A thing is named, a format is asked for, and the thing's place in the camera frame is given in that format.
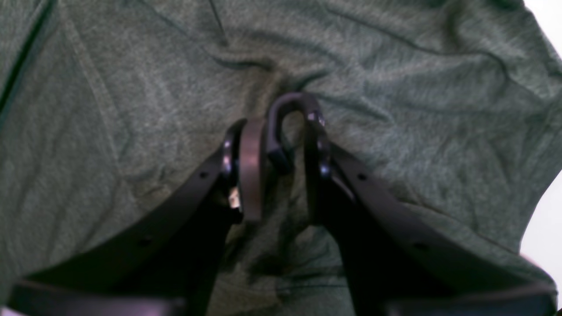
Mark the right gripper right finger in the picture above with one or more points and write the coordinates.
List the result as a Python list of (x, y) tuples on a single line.
[(394, 263)]

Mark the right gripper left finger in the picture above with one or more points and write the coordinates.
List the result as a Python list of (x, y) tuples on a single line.
[(166, 263)]

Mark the dark green t-shirt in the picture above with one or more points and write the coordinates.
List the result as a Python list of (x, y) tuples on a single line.
[(107, 106)]

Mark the small black clip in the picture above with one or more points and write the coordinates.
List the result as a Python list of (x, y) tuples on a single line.
[(291, 114)]

